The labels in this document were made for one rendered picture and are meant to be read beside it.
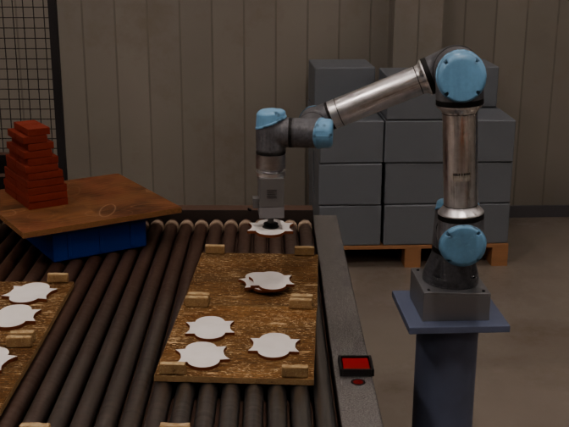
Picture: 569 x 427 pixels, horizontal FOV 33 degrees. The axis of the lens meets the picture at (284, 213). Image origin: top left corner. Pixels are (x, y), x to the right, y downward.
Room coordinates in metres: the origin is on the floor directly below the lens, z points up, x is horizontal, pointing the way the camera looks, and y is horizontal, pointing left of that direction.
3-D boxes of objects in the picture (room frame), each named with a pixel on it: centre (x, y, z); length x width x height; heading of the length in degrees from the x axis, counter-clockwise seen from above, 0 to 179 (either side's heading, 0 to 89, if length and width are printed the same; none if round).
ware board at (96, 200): (2.94, 0.66, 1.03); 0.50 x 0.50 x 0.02; 32
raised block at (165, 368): (1.92, 0.24, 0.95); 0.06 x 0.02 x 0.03; 87
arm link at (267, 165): (2.37, 0.04, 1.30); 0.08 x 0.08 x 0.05
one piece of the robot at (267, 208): (2.37, 0.05, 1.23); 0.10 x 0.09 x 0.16; 95
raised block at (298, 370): (1.90, -0.02, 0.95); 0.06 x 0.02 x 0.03; 87
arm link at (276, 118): (2.37, 0.03, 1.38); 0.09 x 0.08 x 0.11; 86
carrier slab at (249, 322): (2.10, 0.10, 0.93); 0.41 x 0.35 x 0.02; 177
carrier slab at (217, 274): (2.52, 0.08, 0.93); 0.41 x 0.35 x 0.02; 178
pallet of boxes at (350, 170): (5.57, -0.71, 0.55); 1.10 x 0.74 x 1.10; 94
